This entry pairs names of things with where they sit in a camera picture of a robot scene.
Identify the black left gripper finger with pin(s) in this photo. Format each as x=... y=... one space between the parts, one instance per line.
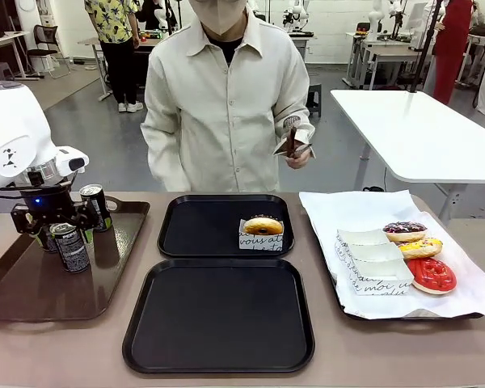
x=22 y=220
x=89 y=214

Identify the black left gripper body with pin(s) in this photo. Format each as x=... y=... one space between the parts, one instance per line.
x=48 y=204

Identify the black Pepsi can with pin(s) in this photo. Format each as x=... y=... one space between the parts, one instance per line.
x=70 y=250
x=51 y=245

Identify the chocolate sprinkle donut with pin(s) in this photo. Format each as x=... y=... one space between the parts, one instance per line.
x=404 y=230

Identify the yellow frosted donut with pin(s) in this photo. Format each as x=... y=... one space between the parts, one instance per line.
x=422 y=247

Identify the red frosted donut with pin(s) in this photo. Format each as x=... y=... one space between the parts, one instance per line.
x=432 y=275

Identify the person's right forearm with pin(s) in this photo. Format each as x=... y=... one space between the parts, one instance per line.
x=157 y=149

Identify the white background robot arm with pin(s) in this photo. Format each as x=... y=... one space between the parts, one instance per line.
x=295 y=14
x=374 y=18

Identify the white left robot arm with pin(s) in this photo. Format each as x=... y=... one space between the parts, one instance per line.
x=12 y=121

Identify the person's left forearm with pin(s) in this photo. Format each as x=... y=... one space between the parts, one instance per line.
x=297 y=109

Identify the person's left hand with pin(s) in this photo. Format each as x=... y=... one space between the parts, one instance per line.
x=301 y=159

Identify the black can with green base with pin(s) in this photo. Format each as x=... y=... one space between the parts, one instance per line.
x=105 y=218

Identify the brown plastic serving tray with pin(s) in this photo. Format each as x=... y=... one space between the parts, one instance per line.
x=117 y=258

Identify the small black square tray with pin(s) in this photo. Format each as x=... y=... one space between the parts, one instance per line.
x=202 y=226

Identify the black office chair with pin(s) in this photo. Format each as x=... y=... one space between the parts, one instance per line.
x=44 y=44

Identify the plain glazed donut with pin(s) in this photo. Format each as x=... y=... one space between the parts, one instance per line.
x=252 y=226

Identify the large black square tray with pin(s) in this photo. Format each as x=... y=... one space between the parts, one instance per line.
x=218 y=315

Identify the person in cream jacket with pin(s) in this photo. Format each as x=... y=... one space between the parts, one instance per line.
x=222 y=113

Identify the white background desk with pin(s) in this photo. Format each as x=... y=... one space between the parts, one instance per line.
x=6 y=38

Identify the glazed donut in paper sleeve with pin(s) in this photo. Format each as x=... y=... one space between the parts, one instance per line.
x=260 y=242

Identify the person in yellow floral shirt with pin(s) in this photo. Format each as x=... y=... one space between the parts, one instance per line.
x=115 y=24

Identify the beige face mask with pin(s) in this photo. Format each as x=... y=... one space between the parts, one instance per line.
x=220 y=16

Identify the black stool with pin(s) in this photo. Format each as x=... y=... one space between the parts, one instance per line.
x=314 y=99

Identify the white paper sheet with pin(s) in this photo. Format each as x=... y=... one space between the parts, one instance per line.
x=347 y=210

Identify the grey background workbench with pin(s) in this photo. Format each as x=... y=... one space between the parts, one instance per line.
x=384 y=54

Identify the white folding table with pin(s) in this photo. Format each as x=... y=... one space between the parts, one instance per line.
x=420 y=133

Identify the person in red apron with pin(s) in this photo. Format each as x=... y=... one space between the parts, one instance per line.
x=450 y=44

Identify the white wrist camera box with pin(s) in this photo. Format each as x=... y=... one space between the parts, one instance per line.
x=70 y=161

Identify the black camera stand pole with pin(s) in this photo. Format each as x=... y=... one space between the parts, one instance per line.
x=424 y=48

